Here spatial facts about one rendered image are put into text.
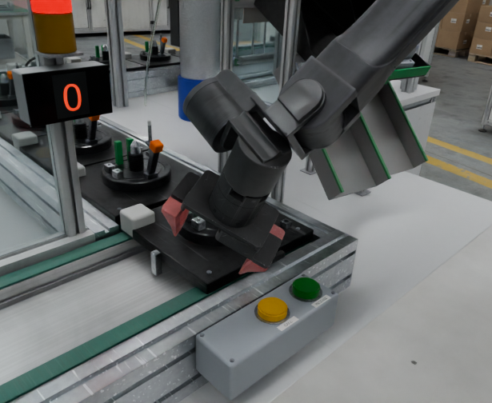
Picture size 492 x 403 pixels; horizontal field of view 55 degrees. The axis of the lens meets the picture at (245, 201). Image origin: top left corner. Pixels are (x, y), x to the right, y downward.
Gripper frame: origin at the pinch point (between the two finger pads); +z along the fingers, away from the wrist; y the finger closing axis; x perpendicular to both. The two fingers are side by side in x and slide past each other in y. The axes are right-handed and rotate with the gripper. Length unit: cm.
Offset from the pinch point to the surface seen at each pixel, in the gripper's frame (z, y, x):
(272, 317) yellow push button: 2.9, 11.4, -2.4
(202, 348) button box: 5.9, 5.4, -9.6
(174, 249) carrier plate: 13.0, -5.2, 5.6
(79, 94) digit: -2.6, -26.9, 9.4
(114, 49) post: 59, -70, 97
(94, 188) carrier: 26.5, -26.7, 17.4
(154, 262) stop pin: 15.1, -6.9, 3.0
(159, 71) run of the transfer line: 76, -61, 120
